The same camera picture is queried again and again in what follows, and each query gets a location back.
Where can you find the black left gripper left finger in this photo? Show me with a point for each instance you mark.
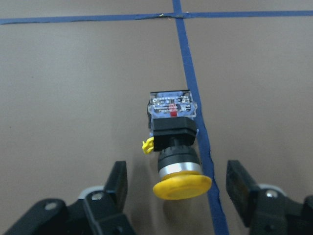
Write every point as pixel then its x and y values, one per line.
pixel 97 211

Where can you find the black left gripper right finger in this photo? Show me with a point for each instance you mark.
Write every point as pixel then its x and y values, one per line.
pixel 266 209

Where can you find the yellow push button switch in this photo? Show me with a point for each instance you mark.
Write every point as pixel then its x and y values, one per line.
pixel 173 130

